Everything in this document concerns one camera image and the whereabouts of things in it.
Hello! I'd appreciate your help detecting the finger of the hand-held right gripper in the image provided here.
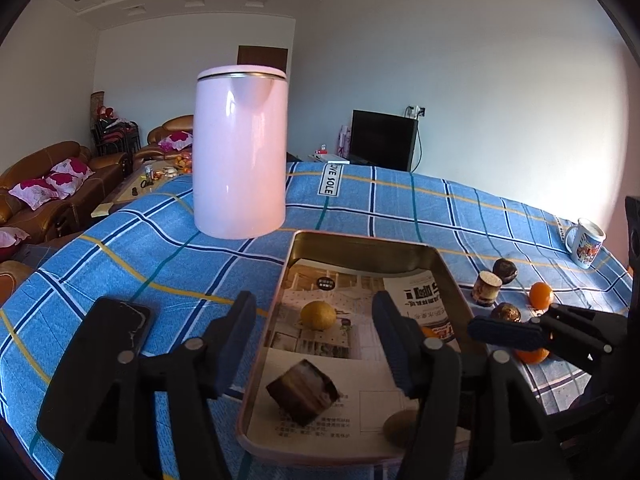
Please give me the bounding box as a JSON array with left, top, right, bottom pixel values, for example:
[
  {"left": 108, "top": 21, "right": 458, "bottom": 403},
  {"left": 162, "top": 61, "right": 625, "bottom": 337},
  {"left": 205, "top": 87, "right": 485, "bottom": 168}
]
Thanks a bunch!
[{"left": 467, "top": 316, "right": 547, "bottom": 352}]

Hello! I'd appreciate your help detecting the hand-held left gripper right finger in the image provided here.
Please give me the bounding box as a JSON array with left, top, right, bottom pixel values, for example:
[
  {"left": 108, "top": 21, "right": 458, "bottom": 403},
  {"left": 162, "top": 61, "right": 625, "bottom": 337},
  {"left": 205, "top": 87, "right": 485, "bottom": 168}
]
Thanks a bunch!
[{"left": 372, "top": 290, "right": 576, "bottom": 480}]

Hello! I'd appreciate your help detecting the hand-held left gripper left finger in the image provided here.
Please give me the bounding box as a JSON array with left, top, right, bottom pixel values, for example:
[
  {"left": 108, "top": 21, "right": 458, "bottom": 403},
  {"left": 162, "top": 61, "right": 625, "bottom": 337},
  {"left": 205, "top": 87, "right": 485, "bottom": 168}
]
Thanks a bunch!
[{"left": 37, "top": 290, "right": 258, "bottom": 480}]

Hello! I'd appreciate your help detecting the small cupcake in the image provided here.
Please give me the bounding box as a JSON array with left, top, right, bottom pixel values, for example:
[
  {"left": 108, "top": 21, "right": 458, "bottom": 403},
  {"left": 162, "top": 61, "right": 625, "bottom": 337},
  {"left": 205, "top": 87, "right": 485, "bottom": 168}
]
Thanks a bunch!
[{"left": 472, "top": 270, "right": 503, "bottom": 308}]

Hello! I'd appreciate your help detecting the metal tin box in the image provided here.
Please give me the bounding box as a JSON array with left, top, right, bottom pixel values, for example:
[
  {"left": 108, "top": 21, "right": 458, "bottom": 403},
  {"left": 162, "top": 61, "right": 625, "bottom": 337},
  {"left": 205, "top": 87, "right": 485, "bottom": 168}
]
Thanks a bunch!
[{"left": 236, "top": 230, "right": 488, "bottom": 466}]

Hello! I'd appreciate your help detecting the chocolate cake piece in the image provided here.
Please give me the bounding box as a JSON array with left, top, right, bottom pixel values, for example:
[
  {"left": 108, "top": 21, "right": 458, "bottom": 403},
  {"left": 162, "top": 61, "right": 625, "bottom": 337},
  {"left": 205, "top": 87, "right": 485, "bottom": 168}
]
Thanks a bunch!
[{"left": 265, "top": 358, "right": 339, "bottom": 427}]

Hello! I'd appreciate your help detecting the newspaper liner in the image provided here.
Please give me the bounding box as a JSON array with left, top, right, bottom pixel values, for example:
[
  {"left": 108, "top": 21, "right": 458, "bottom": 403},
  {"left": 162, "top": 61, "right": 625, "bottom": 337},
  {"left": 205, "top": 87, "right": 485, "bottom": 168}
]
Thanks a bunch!
[{"left": 247, "top": 257, "right": 463, "bottom": 453}]

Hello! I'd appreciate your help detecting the small yellow fruit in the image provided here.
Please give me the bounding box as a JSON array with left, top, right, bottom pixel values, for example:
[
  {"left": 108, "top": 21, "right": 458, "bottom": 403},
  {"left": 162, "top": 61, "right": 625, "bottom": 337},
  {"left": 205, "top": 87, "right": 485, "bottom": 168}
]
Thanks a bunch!
[{"left": 299, "top": 300, "right": 337, "bottom": 331}]

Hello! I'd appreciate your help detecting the brown-green round fruit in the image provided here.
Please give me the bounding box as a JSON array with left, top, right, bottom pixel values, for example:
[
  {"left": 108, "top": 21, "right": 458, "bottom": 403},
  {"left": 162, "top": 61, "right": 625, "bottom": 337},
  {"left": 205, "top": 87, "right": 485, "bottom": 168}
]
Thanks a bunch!
[{"left": 382, "top": 409, "right": 426, "bottom": 449}]

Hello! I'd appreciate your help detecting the white printed mug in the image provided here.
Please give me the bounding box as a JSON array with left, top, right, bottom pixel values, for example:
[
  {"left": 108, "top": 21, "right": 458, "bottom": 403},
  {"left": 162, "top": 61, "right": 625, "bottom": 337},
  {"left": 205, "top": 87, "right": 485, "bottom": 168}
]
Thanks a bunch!
[{"left": 564, "top": 218, "right": 606, "bottom": 269}]

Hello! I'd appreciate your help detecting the blue plaid tablecloth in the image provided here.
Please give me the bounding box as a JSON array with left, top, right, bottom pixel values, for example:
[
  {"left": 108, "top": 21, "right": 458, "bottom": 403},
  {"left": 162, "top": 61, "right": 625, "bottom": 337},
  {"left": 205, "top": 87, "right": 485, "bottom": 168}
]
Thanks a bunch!
[{"left": 0, "top": 160, "right": 633, "bottom": 480}]

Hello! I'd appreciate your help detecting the pink electric kettle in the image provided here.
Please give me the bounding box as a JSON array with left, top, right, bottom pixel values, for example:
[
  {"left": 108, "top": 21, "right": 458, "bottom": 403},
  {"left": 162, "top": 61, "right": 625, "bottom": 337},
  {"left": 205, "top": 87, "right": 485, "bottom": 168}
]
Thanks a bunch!
[{"left": 192, "top": 65, "right": 289, "bottom": 240}]

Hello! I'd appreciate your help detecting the wooden coffee table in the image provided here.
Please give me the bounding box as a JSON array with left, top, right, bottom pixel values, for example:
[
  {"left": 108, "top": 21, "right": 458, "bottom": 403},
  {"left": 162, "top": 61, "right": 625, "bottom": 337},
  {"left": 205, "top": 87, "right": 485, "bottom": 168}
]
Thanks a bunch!
[{"left": 90, "top": 156, "right": 195, "bottom": 219}]

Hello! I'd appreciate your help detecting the white flat box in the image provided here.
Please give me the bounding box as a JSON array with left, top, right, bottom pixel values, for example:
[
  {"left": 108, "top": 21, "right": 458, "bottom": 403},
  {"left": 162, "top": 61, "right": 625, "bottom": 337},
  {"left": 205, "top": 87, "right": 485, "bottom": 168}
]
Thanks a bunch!
[{"left": 308, "top": 146, "right": 347, "bottom": 164}]

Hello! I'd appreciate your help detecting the black television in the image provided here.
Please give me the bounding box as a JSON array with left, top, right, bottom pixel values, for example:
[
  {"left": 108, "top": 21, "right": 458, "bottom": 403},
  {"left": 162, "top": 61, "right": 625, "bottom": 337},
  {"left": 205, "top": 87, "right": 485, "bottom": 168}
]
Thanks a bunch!
[{"left": 349, "top": 109, "right": 419, "bottom": 172}]

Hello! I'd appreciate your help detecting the pink flowered armchair pillow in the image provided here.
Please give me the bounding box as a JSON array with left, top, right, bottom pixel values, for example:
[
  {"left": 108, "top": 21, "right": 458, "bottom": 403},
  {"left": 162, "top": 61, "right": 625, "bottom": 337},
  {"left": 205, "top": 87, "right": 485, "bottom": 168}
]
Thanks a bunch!
[{"left": 158, "top": 132, "right": 194, "bottom": 154}]

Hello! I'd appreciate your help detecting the brown leather armchair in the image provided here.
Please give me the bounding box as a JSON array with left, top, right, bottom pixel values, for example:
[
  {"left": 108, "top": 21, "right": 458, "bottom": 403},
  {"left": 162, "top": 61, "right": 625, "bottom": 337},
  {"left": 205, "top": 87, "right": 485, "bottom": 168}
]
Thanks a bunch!
[{"left": 134, "top": 114, "right": 195, "bottom": 162}]

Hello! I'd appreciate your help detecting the brown leather seat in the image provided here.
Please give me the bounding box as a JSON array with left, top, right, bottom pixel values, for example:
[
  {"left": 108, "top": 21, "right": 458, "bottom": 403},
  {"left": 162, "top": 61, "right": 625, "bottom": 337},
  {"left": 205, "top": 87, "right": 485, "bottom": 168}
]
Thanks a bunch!
[{"left": 0, "top": 259, "right": 37, "bottom": 307}]

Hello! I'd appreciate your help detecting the white pillow with pink flowers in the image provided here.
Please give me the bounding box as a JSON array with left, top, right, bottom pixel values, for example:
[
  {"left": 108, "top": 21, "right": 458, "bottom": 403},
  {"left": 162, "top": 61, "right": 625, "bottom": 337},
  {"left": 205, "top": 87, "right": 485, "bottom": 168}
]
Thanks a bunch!
[
  {"left": 0, "top": 226, "right": 32, "bottom": 249},
  {"left": 45, "top": 157, "right": 96, "bottom": 189},
  {"left": 8, "top": 176, "right": 62, "bottom": 211}
]

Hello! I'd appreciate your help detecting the stack of dark chairs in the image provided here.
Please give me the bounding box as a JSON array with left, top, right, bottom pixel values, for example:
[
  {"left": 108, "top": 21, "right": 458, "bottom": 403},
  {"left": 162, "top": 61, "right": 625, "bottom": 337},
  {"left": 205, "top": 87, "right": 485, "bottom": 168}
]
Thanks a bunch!
[{"left": 90, "top": 116, "right": 141, "bottom": 159}]

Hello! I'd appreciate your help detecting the brown leather sofa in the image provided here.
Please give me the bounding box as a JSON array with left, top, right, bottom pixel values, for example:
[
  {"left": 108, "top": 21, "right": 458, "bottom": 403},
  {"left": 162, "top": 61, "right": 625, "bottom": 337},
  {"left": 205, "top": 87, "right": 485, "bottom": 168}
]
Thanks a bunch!
[{"left": 0, "top": 140, "right": 132, "bottom": 243}]

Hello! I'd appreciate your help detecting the brown wooden door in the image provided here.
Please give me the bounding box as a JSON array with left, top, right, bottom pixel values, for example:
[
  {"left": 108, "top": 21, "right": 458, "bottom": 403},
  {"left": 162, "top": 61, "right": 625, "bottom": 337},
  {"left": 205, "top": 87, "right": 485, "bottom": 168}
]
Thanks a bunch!
[{"left": 237, "top": 44, "right": 290, "bottom": 77}]

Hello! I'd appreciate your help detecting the television power cable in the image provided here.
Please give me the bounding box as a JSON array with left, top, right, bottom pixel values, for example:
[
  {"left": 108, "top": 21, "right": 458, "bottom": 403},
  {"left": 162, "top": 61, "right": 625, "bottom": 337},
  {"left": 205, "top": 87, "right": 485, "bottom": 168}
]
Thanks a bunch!
[{"left": 413, "top": 117, "right": 425, "bottom": 172}]

